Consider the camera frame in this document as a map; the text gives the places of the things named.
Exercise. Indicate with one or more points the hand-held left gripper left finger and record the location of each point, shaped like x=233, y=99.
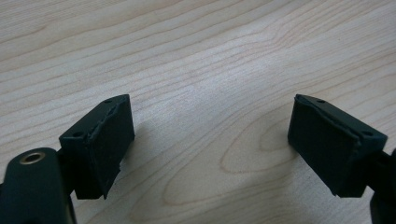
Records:
x=99, y=146

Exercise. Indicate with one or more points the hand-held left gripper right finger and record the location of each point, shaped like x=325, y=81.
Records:
x=330, y=146

